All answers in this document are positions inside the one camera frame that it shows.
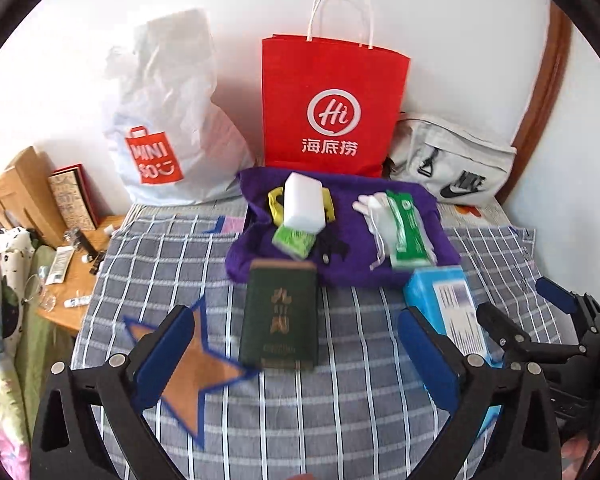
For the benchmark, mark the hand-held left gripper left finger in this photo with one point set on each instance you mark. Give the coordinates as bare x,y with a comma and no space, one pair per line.
165,355

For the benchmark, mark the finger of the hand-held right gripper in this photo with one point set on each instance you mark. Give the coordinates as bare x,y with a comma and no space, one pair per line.
555,294
500,332

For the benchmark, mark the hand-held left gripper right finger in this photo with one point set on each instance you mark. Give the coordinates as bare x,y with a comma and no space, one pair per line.
430,360

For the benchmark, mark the green and white packet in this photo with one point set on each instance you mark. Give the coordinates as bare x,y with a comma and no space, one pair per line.
410,230

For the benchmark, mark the pair of white gloves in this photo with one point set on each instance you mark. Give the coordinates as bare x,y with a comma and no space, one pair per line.
372,210

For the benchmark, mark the green tissue packet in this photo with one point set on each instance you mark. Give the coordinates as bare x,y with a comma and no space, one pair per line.
295,242

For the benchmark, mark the yellow mini duffel bag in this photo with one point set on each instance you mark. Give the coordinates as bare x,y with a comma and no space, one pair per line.
276,205

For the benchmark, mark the white sponge block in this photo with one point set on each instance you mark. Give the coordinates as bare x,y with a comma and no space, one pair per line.
305,202

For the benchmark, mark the grey checked cloth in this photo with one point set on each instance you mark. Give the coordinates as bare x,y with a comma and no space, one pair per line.
355,410

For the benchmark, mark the dark green box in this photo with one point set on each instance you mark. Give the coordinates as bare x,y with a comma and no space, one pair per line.
280,320

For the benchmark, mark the wooden nightstand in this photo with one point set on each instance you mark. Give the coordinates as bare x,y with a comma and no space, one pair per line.
105,240

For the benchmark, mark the purple towel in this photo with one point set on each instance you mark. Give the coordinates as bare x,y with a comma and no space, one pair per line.
355,245

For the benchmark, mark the white tube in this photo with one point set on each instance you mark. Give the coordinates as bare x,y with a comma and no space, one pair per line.
59,266

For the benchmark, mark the grey waist bag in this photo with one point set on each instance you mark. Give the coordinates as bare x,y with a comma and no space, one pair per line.
460,160

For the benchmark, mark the floral bedding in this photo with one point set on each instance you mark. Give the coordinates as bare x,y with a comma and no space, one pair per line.
0,335

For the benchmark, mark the patterned book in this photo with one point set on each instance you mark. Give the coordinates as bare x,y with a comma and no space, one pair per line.
72,200

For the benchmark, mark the wooden headboard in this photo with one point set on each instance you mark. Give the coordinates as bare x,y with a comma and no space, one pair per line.
20,195

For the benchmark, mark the white plastic shopping bag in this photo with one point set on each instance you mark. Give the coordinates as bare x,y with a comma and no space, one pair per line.
180,110

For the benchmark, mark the red paper bag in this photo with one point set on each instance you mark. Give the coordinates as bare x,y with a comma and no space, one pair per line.
300,80

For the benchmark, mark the wooden door frame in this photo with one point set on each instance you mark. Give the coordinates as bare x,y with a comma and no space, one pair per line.
545,75

